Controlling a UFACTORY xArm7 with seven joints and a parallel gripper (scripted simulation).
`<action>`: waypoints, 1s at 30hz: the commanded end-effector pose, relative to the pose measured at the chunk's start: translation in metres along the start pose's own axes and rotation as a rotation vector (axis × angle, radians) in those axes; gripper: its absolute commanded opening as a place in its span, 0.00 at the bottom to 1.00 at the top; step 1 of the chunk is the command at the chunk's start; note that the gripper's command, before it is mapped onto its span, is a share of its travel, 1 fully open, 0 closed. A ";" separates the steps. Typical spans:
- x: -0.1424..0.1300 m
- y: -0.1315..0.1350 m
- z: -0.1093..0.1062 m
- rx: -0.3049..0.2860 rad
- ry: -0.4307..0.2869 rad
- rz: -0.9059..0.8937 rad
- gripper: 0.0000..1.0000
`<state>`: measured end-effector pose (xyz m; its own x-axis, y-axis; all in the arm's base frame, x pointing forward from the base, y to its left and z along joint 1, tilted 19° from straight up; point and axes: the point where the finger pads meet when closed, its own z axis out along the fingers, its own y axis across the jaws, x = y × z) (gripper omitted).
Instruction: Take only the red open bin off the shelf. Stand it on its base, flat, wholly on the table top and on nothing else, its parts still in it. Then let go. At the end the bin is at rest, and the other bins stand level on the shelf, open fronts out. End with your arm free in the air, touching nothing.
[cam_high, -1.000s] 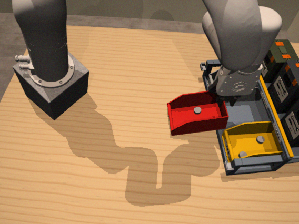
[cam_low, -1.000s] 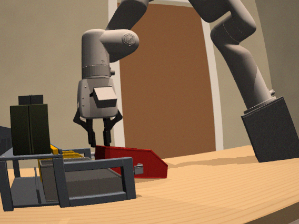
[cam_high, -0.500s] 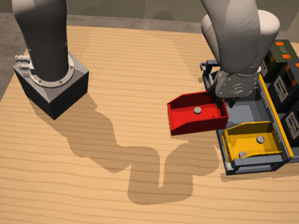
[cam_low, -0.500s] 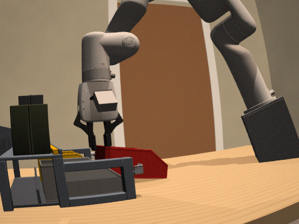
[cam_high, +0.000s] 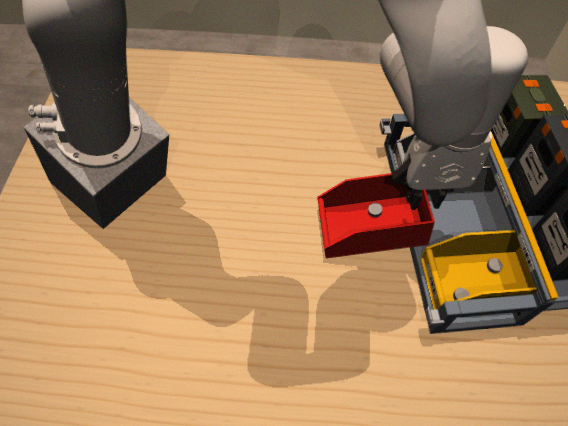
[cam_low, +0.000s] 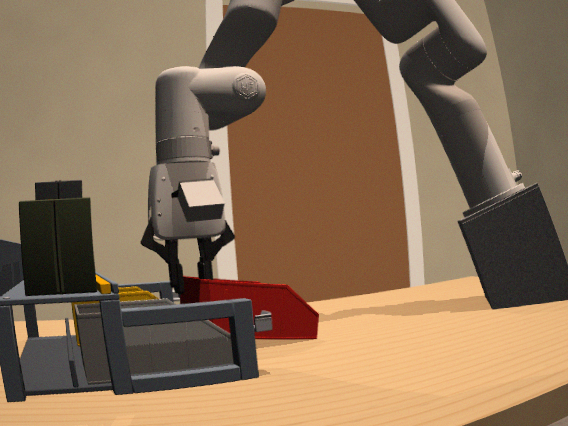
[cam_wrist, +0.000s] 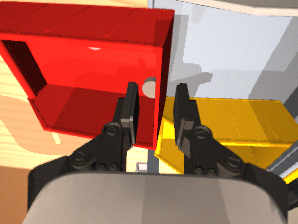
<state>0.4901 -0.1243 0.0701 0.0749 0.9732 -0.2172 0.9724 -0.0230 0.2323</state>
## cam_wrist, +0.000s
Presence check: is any yellow long thin bar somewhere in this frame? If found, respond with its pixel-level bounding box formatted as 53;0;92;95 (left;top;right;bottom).
283;168;298;184

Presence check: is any yellow open bin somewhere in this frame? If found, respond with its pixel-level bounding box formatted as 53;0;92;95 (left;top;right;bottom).
155;97;298;174

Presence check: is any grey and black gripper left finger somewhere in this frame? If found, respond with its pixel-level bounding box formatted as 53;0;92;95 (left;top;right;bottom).
27;82;139;213

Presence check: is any dark grey metal shelf frame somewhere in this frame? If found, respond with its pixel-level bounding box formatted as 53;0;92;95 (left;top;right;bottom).
148;0;298;178

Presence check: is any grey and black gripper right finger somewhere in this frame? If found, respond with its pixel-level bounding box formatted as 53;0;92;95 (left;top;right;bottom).
173;83;288;223

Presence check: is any red bin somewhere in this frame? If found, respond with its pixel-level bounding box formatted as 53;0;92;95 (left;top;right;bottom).
0;1;175;150

